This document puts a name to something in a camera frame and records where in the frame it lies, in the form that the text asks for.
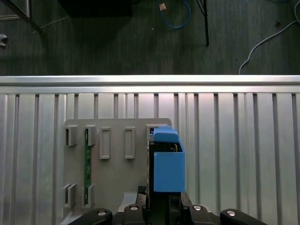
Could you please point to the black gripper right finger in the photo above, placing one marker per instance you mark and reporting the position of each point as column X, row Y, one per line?
column 185, row 215

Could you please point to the hard disk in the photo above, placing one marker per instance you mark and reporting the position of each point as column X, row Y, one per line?
column 170, row 171

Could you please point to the green RAM stick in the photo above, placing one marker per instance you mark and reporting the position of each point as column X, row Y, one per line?
column 87, row 164

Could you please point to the black stand leg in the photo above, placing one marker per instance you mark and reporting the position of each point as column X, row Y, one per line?
column 206, row 28

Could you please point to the steel table frame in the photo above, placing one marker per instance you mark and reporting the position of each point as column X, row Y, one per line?
column 26, row 8

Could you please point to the grey parts rack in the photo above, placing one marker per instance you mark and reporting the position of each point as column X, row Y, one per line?
column 117, row 168

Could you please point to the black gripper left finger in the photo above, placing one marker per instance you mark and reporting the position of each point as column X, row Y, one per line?
column 134, row 215

